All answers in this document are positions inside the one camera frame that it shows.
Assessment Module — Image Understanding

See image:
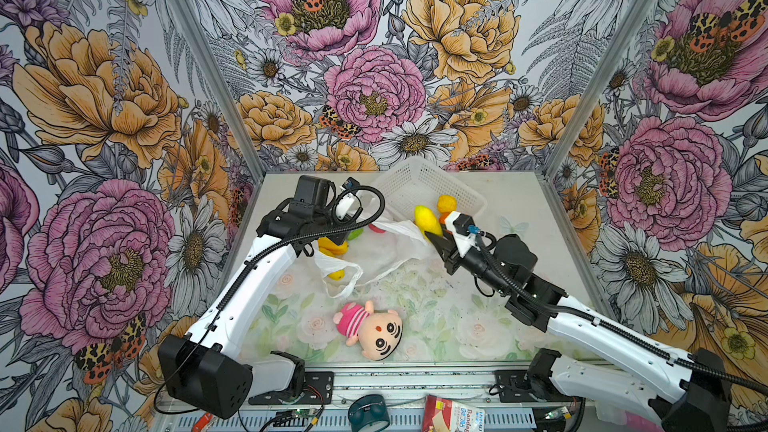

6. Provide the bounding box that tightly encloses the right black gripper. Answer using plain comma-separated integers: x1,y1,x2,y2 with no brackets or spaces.
422,224,511,296

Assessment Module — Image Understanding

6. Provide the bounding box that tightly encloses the yellow mango fruit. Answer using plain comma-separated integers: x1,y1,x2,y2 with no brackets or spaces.
413,206,443,237

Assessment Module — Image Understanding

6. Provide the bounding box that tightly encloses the white plastic bag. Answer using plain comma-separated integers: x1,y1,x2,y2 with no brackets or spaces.
310,212,433,299

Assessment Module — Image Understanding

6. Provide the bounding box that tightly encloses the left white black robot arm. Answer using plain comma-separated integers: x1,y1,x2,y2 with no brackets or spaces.
158,175,360,419

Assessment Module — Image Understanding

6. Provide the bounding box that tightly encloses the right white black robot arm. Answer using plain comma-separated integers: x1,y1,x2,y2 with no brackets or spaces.
426,232,731,431

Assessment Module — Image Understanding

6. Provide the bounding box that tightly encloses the small yellow fruit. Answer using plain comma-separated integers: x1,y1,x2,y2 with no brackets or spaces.
328,270,345,281

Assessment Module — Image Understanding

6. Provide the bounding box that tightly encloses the red fruit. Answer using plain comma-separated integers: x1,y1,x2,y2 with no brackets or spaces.
368,224,386,234

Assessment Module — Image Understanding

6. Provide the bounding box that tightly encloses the green lime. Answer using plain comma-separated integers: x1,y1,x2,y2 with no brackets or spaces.
347,228,364,241

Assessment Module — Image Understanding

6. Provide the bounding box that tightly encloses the white plastic mesh basket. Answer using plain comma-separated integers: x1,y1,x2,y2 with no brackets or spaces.
372,157,487,221

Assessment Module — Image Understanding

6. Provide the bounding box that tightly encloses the pink plush doll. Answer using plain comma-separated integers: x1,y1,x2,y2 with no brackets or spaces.
333,301,403,361

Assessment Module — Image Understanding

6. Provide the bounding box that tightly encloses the red white bandage box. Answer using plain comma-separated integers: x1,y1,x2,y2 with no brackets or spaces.
422,395,485,432

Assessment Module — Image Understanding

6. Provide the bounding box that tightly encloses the teal tape roll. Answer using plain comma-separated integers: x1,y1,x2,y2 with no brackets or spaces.
347,394,391,432

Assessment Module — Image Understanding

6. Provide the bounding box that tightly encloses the green circuit board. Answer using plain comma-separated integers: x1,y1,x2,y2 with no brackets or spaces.
275,408,324,426

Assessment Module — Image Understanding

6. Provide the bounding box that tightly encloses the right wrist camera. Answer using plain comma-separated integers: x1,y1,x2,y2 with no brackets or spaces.
444,211,480,258

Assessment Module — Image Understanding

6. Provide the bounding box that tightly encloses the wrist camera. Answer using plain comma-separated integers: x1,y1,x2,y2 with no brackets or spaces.
332,177,360,222
444,211,480,258

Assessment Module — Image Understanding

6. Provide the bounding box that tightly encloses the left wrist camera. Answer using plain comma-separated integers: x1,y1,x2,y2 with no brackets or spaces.
332,177,360,222

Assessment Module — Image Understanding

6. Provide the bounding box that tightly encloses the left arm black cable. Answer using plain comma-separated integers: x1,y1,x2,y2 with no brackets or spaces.
152,185,386,415

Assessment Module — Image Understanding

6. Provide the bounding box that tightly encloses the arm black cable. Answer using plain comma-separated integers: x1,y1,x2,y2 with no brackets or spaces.
473,230,768,397
152,185,386,415

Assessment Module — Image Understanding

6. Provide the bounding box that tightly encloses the aluminium front rail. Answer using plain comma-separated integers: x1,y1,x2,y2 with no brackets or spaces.
157,365,601,409

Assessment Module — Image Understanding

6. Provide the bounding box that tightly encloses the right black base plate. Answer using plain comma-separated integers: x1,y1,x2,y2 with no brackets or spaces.
489,369,546,403

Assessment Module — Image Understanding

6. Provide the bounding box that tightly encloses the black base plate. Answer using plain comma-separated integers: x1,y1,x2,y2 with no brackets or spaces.
247,371,335,406
489,369,546,403

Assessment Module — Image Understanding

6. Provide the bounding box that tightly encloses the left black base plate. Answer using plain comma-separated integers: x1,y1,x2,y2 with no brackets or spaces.
247,371,335,406

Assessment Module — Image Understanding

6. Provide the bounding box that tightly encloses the red handled tool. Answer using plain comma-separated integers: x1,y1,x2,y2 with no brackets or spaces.
191,413,215,432

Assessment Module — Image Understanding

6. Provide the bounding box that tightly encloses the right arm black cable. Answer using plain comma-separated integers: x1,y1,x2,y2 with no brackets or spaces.
473,230,768,397

